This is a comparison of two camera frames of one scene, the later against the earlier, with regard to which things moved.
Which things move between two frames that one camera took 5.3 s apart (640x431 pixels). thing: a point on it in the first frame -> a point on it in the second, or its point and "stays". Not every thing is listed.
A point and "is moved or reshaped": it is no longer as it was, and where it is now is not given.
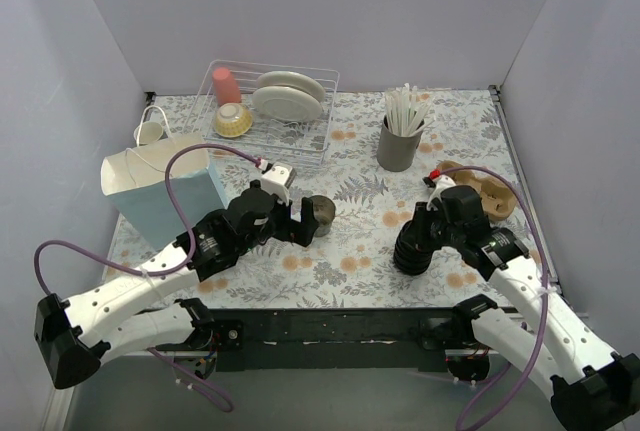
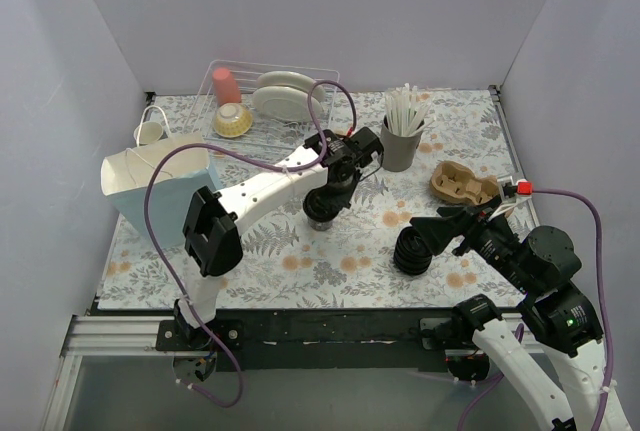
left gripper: x=282 y=224 -> x=323 y=203
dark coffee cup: x=324 y=211 is moved or reshaped
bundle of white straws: x=405 y=110 stays
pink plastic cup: x=226 y=86 stays
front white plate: x=286 y=103 stays
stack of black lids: x=409 y=257 stays
